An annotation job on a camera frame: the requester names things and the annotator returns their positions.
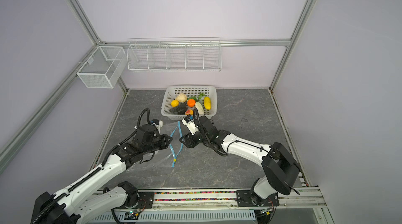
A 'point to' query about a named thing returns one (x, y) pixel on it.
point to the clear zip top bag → (166, 157)
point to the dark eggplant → (180, 109)
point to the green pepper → (197, 98)
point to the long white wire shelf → (178, 54)
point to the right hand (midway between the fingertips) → (183, 138)
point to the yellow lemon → (175, 103)
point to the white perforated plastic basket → (171, 91)
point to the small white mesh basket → (103, 68)
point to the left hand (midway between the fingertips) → (172, 140)
